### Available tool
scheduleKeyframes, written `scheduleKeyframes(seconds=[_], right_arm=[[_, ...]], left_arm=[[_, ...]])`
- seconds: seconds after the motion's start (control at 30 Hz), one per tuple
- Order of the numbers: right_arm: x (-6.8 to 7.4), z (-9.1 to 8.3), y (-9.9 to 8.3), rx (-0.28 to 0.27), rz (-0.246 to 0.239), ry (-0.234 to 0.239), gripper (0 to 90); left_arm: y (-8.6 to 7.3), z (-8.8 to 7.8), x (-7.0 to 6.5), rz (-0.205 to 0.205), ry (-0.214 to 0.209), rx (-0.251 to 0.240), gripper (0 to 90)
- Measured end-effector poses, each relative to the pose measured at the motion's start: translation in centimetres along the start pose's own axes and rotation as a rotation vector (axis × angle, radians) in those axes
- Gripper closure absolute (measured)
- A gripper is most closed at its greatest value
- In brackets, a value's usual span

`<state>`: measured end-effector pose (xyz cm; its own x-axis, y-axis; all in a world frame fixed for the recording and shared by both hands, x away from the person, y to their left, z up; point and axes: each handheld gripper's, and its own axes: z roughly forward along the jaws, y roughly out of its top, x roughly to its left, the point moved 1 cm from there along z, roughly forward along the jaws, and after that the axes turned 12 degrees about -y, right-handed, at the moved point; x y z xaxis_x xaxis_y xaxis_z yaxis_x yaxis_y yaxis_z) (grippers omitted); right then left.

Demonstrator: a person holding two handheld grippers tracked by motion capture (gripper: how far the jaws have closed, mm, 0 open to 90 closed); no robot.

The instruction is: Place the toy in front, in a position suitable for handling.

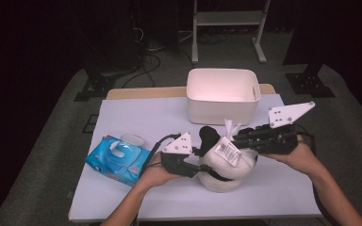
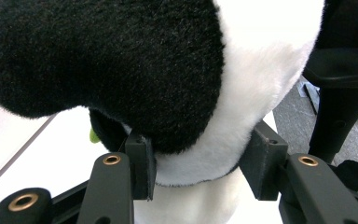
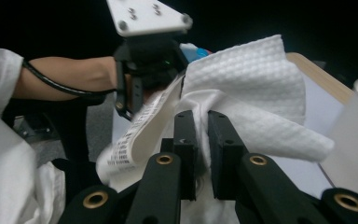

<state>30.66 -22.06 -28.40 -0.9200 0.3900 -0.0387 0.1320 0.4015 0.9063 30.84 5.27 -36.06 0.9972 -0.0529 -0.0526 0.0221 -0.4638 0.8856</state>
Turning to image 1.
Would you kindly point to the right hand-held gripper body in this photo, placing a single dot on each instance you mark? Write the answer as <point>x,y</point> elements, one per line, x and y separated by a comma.
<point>279,141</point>

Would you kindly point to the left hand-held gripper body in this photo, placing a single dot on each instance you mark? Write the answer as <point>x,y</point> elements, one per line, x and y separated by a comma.
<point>174,163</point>

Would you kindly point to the white wet wipe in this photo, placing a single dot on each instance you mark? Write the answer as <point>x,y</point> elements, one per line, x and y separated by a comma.
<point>229,127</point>
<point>114,145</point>

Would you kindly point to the panda plush toy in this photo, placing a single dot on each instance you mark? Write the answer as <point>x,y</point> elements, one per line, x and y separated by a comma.
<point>220,185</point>

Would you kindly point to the white plastic bin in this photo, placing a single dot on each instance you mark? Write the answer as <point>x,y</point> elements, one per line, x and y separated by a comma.
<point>220,113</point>

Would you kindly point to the blue wet wipe packet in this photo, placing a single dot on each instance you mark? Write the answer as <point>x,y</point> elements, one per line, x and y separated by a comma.
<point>100,160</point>

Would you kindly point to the person's left hand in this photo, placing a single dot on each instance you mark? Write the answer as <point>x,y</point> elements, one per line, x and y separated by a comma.
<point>154,175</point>

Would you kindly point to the person's right hand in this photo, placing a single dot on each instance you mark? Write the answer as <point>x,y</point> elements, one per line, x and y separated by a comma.
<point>301,160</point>

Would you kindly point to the black stand base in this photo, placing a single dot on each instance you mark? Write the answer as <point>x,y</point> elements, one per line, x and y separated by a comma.
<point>309,84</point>
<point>97,86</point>

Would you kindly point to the black square floor frame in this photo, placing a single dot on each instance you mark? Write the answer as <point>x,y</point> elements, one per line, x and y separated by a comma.
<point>89,130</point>

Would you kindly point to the white metal stand frame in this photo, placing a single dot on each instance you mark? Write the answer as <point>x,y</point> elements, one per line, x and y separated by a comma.
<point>229,18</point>

